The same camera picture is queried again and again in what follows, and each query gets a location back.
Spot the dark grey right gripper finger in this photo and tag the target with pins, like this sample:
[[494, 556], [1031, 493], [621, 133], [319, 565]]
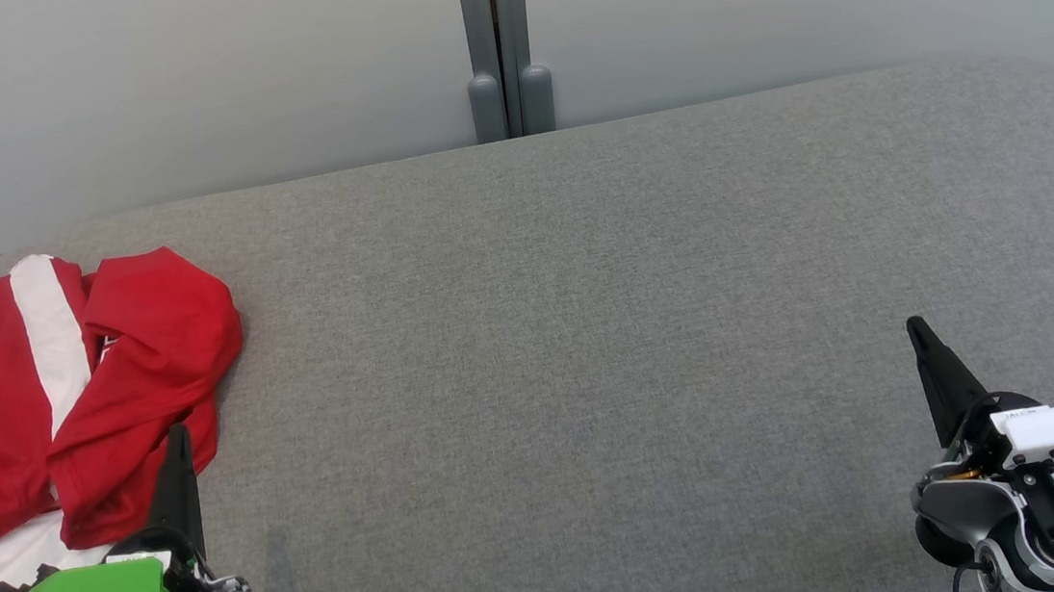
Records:
[[941, 382]]

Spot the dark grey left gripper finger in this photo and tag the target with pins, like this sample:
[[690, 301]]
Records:
[[181, 494]]

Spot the red jersey with white trim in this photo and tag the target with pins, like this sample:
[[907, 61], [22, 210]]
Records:
[[155, 351]]

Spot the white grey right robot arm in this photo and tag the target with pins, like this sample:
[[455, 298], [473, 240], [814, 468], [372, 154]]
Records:
[[968, 510]]

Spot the grey metal partition post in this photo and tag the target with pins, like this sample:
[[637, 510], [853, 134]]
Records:
[[495, 38]]

